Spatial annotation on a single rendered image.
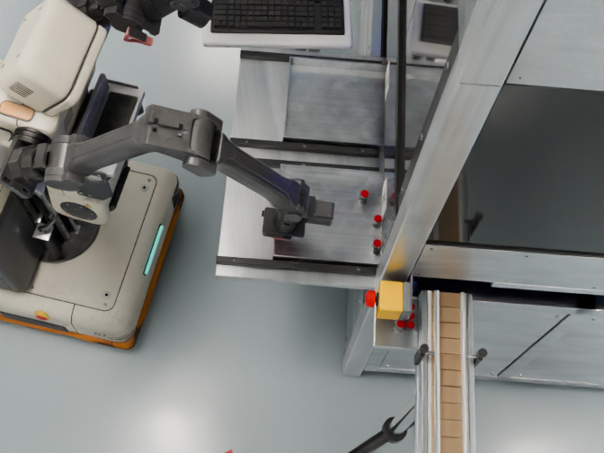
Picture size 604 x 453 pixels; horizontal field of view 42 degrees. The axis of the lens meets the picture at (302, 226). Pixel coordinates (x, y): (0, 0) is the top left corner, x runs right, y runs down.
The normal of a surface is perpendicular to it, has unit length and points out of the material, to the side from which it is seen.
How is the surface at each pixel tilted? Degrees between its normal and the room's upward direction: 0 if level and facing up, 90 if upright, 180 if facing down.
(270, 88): 0
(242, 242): 0
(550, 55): 90
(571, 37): 90
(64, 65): 43
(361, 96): 0
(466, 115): 90
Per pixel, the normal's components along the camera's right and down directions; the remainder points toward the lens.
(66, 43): 0.69, -0.14
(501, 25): -0.07, 0.91
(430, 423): 0.04, -0.40
